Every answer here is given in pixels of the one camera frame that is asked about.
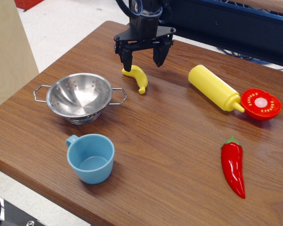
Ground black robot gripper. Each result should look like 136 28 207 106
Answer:
114 10 176 72

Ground yellow toy banana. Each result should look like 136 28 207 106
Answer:
122 65 148 95

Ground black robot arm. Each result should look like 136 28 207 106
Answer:
114 0 176 72

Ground stainless steel colander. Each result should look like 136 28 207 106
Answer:
33 73 127 125

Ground yellow mustard squeeze bottle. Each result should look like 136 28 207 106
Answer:
188 65 245 113

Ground light blue plastic cup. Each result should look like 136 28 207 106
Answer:
66 134 115 185

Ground red toy tomato half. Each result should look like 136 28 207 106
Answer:
241 89 282 121

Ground red plastic crate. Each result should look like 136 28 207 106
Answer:
15 0 43 10

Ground light plywood panel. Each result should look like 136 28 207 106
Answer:
0 0 39 105

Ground red toy chili pepper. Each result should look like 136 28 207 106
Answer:
221 137 246 199

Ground blue cables on floor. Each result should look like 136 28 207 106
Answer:
218 47 283 71

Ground black metal frame rail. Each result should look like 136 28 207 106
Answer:
159 0 283 66

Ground aluminium and black mount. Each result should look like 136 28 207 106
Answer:
0 198 45 226

